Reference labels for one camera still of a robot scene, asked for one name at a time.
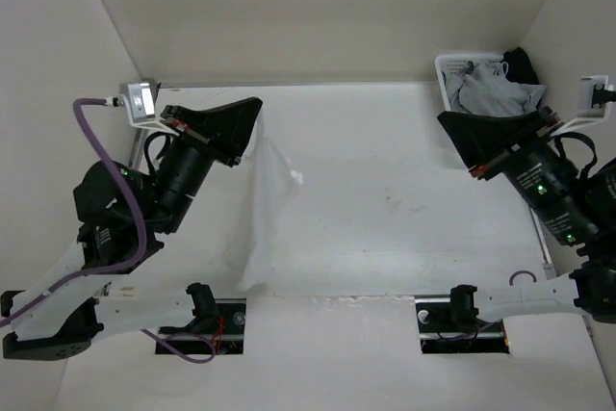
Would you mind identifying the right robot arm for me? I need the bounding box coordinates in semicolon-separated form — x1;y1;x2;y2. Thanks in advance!
437;108;615;330

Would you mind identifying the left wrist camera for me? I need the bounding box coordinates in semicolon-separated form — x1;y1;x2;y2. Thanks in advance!
109;79;167;132

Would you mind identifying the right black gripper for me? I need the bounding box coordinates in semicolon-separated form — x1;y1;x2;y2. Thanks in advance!
433;103;598;242

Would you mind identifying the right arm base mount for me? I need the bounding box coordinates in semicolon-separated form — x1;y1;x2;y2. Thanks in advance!
414;285;510;354

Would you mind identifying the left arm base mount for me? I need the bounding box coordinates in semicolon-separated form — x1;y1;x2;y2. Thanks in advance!
156;283;247;360

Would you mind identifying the white tank top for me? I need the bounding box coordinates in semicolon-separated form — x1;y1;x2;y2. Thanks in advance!
237;116;303;292

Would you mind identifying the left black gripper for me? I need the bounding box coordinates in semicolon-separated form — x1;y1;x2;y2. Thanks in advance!
148;97;268;234

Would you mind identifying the black tank top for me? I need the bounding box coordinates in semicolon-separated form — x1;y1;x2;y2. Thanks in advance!
502;47;540;85

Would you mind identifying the grey tank top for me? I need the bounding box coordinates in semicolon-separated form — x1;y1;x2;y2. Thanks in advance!
446;62;547;117

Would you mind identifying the white plastic laundry basket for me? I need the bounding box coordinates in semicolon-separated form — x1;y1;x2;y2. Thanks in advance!
434;51;503;111

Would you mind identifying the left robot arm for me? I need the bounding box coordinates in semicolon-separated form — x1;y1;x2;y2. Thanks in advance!
1;96;263;362

